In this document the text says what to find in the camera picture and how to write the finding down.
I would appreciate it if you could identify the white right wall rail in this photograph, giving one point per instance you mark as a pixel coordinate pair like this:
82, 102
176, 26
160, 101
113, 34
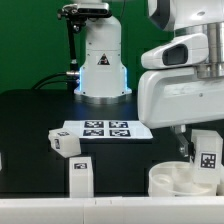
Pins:
220, 187

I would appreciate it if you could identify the white marker sheet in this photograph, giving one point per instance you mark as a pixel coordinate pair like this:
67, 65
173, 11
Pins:
108, 129

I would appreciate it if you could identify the white wall rail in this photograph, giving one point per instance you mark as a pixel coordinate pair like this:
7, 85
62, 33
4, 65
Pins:
121, 210
220, 187

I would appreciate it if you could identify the white front wall rail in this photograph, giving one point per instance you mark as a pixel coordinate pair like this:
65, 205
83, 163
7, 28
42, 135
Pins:
121, 210

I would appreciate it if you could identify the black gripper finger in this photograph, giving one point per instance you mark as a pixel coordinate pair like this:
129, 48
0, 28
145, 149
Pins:
179, 132

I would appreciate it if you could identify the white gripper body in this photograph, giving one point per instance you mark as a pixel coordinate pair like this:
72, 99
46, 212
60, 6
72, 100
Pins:
177, 97

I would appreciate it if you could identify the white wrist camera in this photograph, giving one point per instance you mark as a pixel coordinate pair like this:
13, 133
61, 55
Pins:
181, 51

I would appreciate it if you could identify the white round stool seat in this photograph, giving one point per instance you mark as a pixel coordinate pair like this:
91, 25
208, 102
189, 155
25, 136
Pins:
174, 179

